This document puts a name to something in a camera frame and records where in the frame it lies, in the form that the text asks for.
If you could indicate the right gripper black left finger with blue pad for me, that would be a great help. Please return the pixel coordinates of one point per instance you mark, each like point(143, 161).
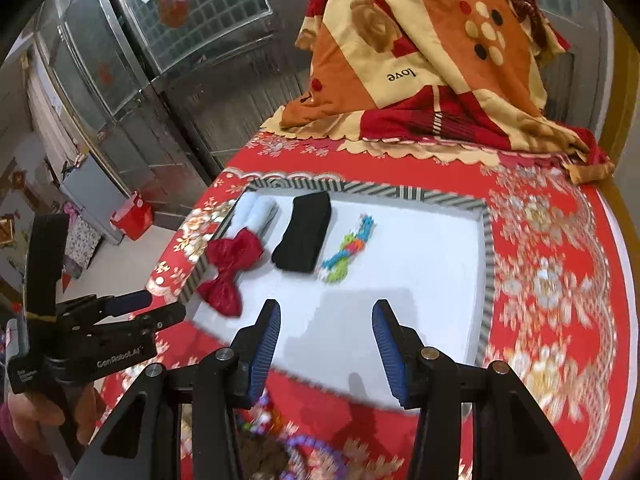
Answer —
point(141, 437)

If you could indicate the person's left hand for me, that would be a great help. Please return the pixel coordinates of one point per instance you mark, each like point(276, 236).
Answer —
point(23, 416)

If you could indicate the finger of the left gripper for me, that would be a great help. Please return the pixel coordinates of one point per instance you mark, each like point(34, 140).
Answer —
point(131, 302)
point(162, 317)

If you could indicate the white rolled cloth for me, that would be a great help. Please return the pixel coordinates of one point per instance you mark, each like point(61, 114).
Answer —
point(253, 211)

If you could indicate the leopard brown scrunchie bow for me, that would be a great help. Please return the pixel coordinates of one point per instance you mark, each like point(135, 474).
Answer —
point(261, 456)

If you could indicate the black folded cloth headband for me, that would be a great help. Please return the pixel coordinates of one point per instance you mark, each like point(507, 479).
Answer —
point(304, 236)

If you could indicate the grey cabinet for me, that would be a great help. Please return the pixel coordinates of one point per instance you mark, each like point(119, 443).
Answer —
point(96, 196)

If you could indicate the red gift bag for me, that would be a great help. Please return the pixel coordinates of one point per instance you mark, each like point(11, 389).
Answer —
point(134, 217)

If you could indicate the orange red love blanket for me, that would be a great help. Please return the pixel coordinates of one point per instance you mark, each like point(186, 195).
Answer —
point(423, 77)

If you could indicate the red bow hair clip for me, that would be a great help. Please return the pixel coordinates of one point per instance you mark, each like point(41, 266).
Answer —
point(229, 256)

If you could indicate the red floral gold bedspread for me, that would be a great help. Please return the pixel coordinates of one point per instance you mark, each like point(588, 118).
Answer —
point(564, 314)

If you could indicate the metal glass door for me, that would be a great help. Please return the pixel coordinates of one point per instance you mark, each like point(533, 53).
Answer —
point(165, 92)

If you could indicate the striped white tray box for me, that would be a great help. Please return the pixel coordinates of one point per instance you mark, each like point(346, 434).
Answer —
point(430, 255)

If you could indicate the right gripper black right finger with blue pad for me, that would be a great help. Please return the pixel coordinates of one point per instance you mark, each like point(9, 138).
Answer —
point(512, 437)

